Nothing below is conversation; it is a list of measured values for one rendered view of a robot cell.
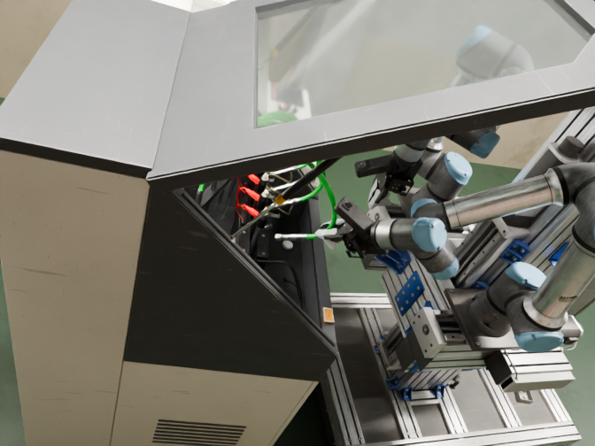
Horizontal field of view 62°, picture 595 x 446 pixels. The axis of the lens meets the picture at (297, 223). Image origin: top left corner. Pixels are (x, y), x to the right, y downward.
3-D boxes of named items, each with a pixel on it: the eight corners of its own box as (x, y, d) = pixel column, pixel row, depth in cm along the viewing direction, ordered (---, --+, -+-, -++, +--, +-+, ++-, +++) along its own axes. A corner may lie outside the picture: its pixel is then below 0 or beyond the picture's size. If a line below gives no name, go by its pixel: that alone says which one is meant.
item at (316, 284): (318, 370, 155) (336, 343, 144) (305, 368, 154) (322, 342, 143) (305, 227, 198) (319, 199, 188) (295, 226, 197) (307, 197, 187)
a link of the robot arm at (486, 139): (533, 85, 161) (477, 171, 135) (503, 68, 164) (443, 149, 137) (554, 56, 152) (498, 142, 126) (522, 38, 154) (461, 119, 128)
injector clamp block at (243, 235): (257, 286, 165) (269, 257, 155) (227, 281, 162) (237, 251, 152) (257, 214, 189) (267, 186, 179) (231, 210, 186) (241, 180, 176)
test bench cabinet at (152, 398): (254, 472, 204) (319, 383, 152) (106, 464, 189) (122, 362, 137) (255, 326, 254) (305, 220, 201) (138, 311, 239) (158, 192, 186)
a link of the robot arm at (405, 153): (403, 147, 129) (397, 129, 135) (395, 161, 132) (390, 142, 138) (428, 153, 131) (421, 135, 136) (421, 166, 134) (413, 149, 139)
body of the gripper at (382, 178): (405, 199, 142) (425, 167, 134) (377, 193, 140) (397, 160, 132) (399, 181, 147) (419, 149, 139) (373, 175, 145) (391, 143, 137)
